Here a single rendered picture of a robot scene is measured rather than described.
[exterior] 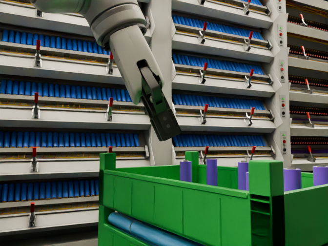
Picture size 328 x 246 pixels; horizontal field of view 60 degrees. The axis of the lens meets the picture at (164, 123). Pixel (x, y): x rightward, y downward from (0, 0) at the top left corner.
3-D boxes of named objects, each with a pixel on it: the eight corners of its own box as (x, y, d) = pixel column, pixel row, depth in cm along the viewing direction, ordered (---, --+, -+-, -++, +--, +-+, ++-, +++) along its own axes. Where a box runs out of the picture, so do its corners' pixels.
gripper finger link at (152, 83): (130, 56, 43) (142, 89, 46) (144, 71, 36) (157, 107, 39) (137, 53, 43) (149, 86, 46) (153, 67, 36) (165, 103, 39)
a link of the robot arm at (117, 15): (94, 40, 49) (101, 55, 49) (87, 17, 40) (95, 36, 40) (138, 22, 50) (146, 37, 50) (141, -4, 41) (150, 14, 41)
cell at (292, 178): (280, 228, 30) (278, 166, 30) (290, 225, 31) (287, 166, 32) (297, 233, 28) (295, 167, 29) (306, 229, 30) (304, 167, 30)
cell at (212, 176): (211, 158, 49) (212, 196, 49) (203, 158, 48) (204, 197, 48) (219, 158, 48) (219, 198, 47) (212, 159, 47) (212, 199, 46)
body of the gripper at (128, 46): (102, 51, 49) (129, 110, 49) (95, 27, 39) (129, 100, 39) (141, 35, 50) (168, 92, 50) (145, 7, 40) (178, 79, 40)
